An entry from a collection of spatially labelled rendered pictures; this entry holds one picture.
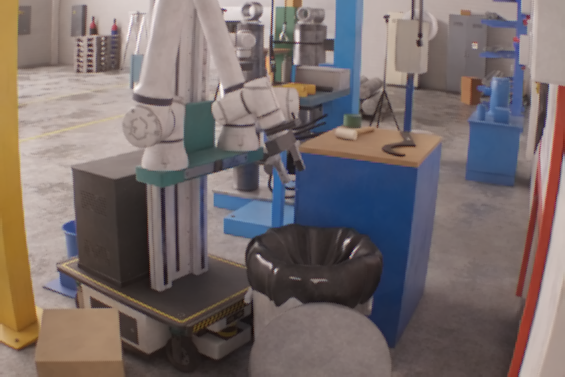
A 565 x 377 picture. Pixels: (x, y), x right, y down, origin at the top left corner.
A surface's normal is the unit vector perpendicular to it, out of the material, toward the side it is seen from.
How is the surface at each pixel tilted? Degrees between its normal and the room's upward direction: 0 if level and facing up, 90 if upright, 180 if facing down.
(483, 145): 90
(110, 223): 90
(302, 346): 77
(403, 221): 90
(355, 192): 90
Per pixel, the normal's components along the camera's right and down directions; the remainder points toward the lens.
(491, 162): -0.40, 0.20
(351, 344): -0.13, 0.00
